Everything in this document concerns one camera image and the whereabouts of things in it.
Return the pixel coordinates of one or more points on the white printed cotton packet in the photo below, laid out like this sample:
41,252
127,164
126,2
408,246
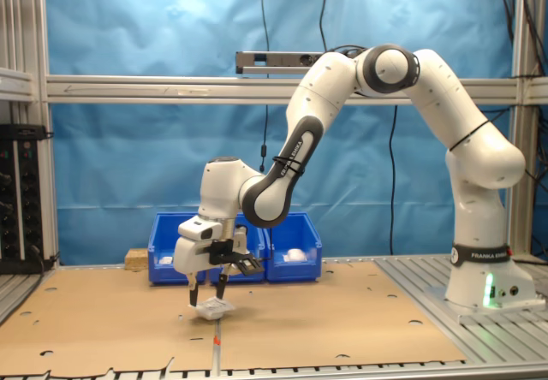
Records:
212,311

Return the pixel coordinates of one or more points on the blue bin with cotton bag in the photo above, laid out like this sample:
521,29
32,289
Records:
295,273

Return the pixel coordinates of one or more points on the clear bag with cotton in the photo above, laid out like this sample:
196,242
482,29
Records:
295,255

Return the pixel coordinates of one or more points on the blue bin with masks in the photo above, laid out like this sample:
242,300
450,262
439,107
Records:
244,280

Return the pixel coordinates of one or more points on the long white printed packet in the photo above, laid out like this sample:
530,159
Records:
164,260

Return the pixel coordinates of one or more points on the blue bin with tubes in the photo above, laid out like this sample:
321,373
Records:
162,275

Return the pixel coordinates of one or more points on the chipboard wood block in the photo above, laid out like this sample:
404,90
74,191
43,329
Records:
137,259

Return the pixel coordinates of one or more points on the brown cardboard sheet with notches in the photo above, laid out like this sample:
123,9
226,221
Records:
107,320

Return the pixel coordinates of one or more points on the horizontal aluminium beam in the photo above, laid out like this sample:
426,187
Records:
171,89

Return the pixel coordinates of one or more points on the black socket strip rack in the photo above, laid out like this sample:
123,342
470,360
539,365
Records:
25,204

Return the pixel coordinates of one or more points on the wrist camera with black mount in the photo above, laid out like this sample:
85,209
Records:
250,265

